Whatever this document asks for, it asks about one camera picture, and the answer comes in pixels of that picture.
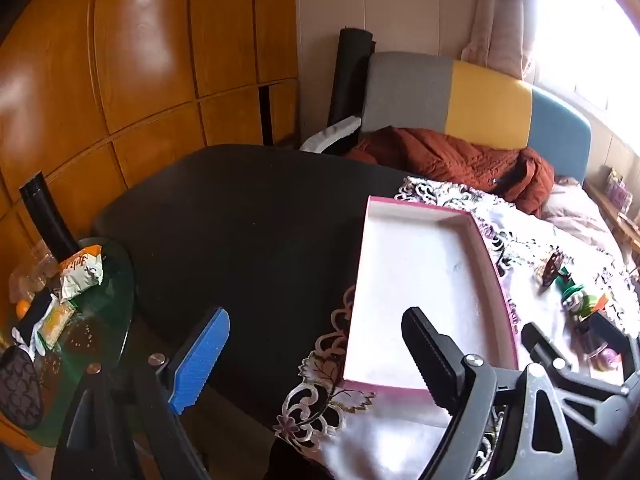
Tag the yellow green snack packet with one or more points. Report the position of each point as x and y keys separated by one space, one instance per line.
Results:
x=55 y=321

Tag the window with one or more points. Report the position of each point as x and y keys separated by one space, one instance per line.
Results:
x=590 y=35

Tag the purple gift box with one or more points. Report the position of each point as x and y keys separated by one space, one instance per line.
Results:
x=620 y=192

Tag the pink cardboard box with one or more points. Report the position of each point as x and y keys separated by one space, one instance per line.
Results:
x=425 y=285

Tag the purple oval toy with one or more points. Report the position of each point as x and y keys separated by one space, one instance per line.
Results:
x=607 y=359

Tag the pale pink duvet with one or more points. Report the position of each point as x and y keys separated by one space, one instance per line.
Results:
x=580 y=210

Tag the clear plastic container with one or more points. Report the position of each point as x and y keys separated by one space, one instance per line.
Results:
x=30 y=270

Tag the white padded armrest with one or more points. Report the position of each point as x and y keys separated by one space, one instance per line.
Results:
x=330 y=135

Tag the brown patterned pouch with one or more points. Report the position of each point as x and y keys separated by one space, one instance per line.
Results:
x=20 y=385

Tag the black tube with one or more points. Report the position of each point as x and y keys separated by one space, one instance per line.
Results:
x=47 y=215

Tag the wooden wardrobe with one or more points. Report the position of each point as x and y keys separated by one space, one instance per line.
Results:
x=150 y=35

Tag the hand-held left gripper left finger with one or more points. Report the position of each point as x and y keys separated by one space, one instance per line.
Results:
x=200 y=360

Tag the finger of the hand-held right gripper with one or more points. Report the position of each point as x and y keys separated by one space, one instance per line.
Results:
x=542 y=347
x=615 y=327

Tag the rust quilted jacket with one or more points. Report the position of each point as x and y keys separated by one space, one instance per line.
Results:
x=440 y=160

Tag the pink patterned curtain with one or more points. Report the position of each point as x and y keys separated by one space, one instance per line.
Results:
x=500 y=15

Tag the white embroidered tablecloth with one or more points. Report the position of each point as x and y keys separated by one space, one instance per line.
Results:
x=400 y=435

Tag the green white plastic toy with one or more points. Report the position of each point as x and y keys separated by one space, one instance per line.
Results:
x=571 y=294

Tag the wooden window shelf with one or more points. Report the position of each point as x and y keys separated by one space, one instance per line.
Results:
x=607 y=214

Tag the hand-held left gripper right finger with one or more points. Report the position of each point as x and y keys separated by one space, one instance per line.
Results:
x=432 y=360

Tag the round glass side table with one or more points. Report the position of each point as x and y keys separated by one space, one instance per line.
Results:
x=100 y=310

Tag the black rolled mat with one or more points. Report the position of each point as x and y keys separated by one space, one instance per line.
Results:
x=350 y=75

